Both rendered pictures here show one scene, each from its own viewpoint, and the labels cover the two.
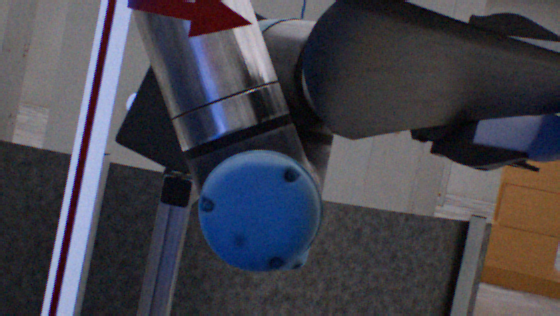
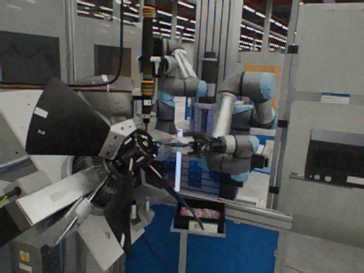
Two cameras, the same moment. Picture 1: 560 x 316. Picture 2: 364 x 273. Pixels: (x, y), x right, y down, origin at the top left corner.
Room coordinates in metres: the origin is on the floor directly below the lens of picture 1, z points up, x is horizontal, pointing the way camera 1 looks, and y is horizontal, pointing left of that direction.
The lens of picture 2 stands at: (0.94, -1.23, 1.49)
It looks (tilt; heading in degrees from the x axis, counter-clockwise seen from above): 14 degrees down; 110
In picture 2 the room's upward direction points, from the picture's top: 3 degrees clockwise
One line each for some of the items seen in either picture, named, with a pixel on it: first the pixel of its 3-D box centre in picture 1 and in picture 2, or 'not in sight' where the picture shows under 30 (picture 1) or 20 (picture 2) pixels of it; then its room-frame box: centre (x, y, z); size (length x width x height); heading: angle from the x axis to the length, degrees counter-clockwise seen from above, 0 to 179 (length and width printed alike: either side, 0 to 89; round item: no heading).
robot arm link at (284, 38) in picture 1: (297, 72); (243, 145); (0.76, 0.00, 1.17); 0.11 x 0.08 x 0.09; 36
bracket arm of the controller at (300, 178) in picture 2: (189, 182); (319, 181); (1.08, 0.09, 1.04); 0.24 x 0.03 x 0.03; 179
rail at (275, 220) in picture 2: not in sight; (196, 202); (0.54, 0.10, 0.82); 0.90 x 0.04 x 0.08; 179
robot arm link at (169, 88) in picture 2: not in sight; (170, 88); (0.41, 0.02, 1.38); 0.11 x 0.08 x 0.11; 36
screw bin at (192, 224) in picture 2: not in sight; (199, 215); (0.61, -0.07, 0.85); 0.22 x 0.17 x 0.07; 14
